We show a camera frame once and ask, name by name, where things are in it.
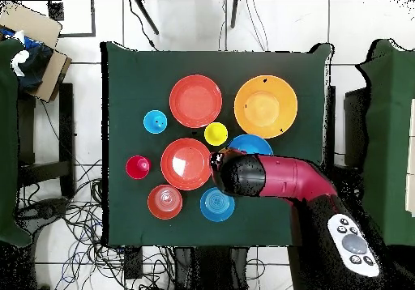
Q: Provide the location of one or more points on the large blue bowl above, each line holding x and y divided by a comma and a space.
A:
249, 144

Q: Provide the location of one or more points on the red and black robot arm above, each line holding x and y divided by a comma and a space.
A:
291, 179

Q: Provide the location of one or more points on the yellow cup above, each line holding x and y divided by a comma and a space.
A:
216, 133

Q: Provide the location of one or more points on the wide red-orange bowl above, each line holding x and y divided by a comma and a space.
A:
195, 101
184, 163

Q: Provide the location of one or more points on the small blue bowl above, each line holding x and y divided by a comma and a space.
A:
217, 205

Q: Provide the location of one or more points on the small red-orange bowl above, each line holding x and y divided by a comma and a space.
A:
164, 202

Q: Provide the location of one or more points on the blue cup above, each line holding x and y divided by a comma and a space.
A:
155, 121

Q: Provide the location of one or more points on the large orange bowl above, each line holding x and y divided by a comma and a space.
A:
266, 107

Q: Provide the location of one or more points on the red cup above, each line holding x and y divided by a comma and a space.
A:
138, 167

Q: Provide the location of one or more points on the dark green tablecloth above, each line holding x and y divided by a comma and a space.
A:
139, 76

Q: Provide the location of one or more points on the black power strip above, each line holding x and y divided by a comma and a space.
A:
133, 264

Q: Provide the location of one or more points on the black chair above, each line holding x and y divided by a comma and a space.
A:
355, 124

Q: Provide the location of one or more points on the black tripod leg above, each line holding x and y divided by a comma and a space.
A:
234, 14
147, 17

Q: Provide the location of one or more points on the green cloth side table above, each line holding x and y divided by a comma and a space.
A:
8, 141
389, 124

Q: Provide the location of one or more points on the blue and white cloth bundle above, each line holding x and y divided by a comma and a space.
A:
32, 63

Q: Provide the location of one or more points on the cardboard box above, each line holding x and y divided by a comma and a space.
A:
32, 21

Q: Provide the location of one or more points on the black pedestal leg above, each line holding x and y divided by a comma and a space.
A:
42, 210

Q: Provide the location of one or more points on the black metal frame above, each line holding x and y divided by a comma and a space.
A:
55, 11

